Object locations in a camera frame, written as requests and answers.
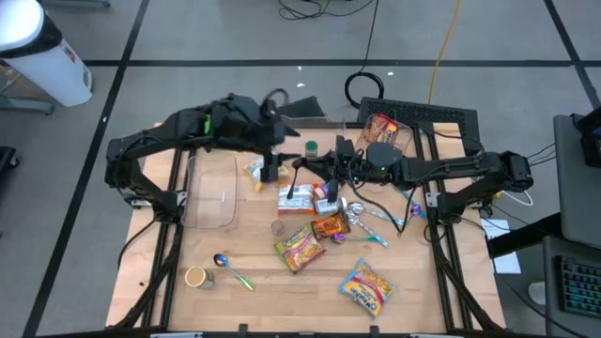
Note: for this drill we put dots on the grey metal stand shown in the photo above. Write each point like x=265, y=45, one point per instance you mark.
x=28, y=107

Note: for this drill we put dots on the white trash bin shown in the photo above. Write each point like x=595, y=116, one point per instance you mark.
x=51, y=70

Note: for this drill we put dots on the clear plastic bin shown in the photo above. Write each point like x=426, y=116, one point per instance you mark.
x=328, y=136
x=408, y=133
x=211, y=197

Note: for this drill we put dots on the green lid spice jar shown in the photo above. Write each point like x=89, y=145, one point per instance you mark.
x=311, y=149

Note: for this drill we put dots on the dark orange snack packet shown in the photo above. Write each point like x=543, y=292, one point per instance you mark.
x=330, y=227

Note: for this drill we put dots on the lime chili shrimp ramen packet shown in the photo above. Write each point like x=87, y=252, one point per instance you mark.
x=299, y=249

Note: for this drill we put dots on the yellow ramen packet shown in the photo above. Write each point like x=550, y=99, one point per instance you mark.
x=253, y=171

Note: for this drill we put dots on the backlit keyboard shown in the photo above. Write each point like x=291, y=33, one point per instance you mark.
x=580, y=286

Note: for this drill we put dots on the gold lid seasoning jar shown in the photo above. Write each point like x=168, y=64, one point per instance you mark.
x=196, y=275

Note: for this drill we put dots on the white paper sheet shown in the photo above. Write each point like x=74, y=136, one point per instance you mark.
x=507, y=263

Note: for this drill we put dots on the silver foil wrapped item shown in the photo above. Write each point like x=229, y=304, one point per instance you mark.
x=352, y=218

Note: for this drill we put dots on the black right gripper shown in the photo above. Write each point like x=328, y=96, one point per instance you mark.
x=352, y=166

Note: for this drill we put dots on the blue beef ramen packet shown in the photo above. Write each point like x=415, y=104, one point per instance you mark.
x=367, y=287

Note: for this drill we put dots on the silver label spice jar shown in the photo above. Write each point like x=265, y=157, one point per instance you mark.
x=328, y=207

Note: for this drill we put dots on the red white ramen packet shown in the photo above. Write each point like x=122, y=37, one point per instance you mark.
x=382, y=129

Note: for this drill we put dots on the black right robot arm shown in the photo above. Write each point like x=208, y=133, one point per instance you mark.
x=446, y=166

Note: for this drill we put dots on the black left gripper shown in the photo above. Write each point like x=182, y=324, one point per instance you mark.
x=244, y=127

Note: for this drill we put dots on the small clear glass jar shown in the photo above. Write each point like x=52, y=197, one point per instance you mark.
x=277, y=227

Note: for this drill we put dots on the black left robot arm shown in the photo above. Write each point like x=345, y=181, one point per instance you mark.
x=155, y=141

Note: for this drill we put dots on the blue label spice jar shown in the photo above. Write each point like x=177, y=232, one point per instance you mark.
x=321, y=191

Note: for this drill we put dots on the black desk device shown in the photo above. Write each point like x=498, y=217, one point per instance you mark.
x=590, y=141

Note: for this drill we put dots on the orange ramen packet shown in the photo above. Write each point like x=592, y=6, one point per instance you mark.
x=303, y=204

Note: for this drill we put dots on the black flat panel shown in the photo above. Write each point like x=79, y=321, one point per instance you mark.
x=305, y=107

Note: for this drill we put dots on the black floor object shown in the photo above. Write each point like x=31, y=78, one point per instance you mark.
x=7, y=162

